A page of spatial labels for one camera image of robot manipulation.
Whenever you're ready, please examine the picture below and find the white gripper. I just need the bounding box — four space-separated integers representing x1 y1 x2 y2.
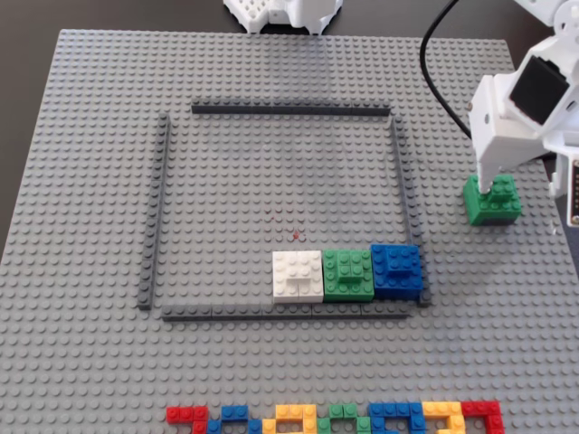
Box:
468 38 579 199

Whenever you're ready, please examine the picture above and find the green Lego cube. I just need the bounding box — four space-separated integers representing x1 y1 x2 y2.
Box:
462 174 523 227
321 248 376 304

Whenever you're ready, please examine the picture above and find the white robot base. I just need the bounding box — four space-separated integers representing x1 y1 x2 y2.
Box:
223 0 345 35

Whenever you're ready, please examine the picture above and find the blue Lego cube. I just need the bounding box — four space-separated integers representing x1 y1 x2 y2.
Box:
369 243 426 301

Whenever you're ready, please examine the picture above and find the white Lego cube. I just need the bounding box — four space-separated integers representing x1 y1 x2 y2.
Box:
271 250 325 305

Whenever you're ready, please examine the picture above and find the dark grey brick strip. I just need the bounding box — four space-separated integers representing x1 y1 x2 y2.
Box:
137 112 172 311
160 301 413 323
388 115 432 308
190 97 391 117

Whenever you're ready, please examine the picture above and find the red Lego brick letter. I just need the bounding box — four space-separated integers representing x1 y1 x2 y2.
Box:
166 405 210 434
460 400 506 434

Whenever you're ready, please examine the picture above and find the yellow Lego brick letter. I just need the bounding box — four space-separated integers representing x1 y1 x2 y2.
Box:
261 404 318 434
422 401 467 434

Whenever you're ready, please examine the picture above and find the blue Lego brick letter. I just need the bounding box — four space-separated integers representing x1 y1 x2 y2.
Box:
368 401 426 434
205 405 263 434

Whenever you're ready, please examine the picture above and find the green Lego brick letter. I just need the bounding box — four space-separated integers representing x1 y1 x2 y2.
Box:
316 403 373 434

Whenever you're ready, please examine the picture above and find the grey Lego baseplate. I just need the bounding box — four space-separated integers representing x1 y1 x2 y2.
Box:
0 29 579 434

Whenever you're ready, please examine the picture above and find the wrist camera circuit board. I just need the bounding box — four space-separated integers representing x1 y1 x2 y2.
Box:
567 156 579 227

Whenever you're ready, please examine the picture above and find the black cable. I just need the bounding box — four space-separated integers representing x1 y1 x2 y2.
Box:
419 0 474 137

